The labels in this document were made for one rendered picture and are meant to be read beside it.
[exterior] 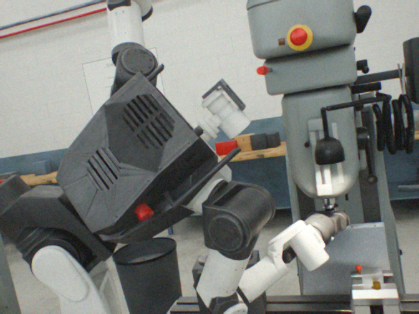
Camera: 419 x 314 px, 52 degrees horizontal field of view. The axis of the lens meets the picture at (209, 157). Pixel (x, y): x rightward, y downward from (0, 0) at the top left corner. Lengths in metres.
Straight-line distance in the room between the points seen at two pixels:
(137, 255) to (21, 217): 2.51
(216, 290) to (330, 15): 0.69
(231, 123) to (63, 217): 0.43
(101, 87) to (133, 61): 5.42
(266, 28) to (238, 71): 4.57
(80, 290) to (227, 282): 0.32
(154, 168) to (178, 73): 5.14
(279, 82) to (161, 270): 2.12
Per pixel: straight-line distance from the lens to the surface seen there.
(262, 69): 1.06
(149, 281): 3.10
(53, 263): 1.01
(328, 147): 1.09
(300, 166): 1.26
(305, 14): 1.10
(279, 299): 1.62
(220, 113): 1.00
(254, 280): 1.12
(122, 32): 1.15
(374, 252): 1.77
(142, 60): 1.04
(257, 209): 0.89
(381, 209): 1.77
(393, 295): 1.39
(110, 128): 0.87
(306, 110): 1.23
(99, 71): 6.46
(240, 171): 5.81
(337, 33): 1.09
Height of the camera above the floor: 1.67
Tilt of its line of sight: 9 degrees down
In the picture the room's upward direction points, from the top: 10 degrees counter-clockwise
